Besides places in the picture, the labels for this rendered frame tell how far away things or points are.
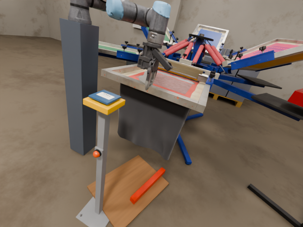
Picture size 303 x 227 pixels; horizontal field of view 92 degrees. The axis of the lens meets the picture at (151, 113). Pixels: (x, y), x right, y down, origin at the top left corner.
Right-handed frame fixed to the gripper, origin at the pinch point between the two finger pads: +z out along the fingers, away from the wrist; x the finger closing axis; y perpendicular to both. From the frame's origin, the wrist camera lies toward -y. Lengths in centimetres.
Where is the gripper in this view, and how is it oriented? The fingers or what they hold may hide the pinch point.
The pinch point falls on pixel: (149, 86)
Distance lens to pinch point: 76.1
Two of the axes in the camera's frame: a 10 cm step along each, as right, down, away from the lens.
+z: -2.2, 8.6, 4.6
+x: -3.9, 3.6, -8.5
